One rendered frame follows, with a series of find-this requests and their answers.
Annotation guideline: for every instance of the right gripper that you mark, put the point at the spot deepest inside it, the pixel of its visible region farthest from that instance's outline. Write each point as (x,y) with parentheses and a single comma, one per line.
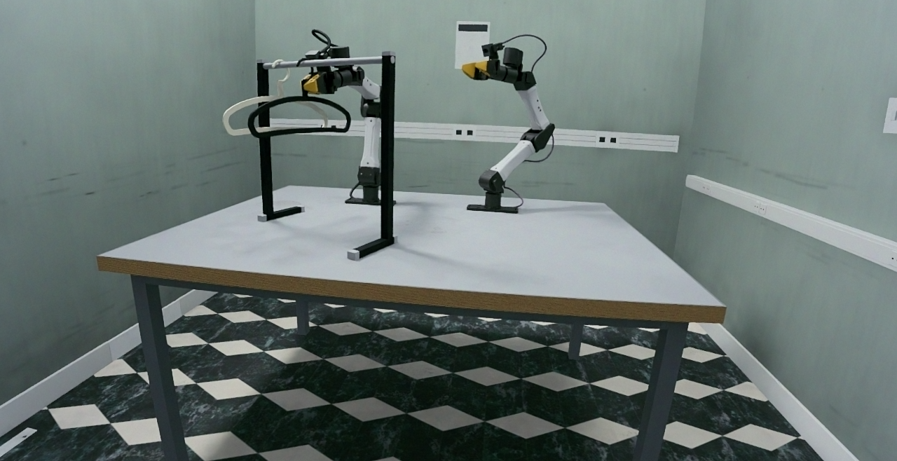
(323,83)

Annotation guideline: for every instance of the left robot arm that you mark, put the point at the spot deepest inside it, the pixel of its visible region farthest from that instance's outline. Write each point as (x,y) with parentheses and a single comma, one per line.
(531,141)

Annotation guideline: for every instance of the black freestanding clothes rack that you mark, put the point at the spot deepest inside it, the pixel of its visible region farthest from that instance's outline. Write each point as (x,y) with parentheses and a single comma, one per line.
(387,146)

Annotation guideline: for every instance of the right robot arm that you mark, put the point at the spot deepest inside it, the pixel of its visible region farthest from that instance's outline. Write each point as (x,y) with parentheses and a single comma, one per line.
(369,172)

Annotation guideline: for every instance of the white clothes hanger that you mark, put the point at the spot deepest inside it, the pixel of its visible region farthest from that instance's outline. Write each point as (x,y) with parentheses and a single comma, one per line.
(267,99)

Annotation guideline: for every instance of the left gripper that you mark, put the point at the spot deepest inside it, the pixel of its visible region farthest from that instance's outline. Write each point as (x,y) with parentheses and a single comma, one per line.
(490,69)

